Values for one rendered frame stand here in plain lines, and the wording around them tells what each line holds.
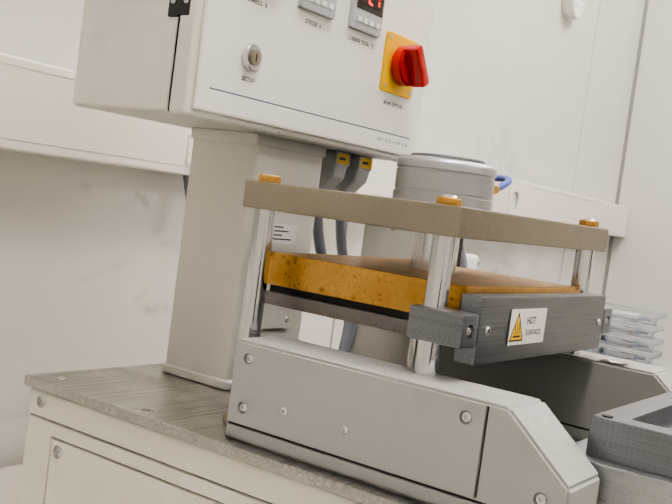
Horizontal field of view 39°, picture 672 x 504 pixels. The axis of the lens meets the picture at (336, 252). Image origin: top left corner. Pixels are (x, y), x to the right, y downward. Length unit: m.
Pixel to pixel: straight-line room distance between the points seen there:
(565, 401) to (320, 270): 0.26
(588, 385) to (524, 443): 0.28
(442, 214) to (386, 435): 0.14
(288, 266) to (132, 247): 0.59
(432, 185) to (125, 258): 0.63
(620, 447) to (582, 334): 0.20
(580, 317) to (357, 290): 0.19
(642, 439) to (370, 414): 0.16
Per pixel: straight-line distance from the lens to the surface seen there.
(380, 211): 0.63
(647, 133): 3.21
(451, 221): 0.60
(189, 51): 0.71
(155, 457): 0.72
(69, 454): 0.79
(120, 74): 0.76
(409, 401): 0.59
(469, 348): 0.62
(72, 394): 0.77
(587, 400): 0.83
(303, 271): 0.70
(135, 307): 1.30
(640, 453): 0.60
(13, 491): 1.10
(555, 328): 0.73
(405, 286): 0.65
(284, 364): 0.64
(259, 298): 0.70
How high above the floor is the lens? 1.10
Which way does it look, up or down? 3 degrees down
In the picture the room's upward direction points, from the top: 8 degrees clockwise
